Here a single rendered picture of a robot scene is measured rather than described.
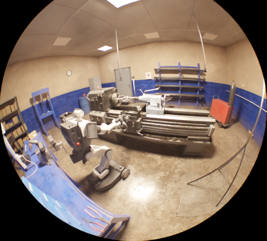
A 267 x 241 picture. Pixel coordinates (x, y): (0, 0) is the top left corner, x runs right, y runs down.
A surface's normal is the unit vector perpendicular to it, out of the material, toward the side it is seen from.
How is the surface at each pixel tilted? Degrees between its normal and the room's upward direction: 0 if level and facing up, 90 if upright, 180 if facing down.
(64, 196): 0
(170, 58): 90
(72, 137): 93
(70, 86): 90
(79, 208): 0
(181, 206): 0
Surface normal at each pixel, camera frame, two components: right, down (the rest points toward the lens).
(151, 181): -0.09, -0.94
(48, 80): 0.91, 0.06
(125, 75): -0.40, 0.35
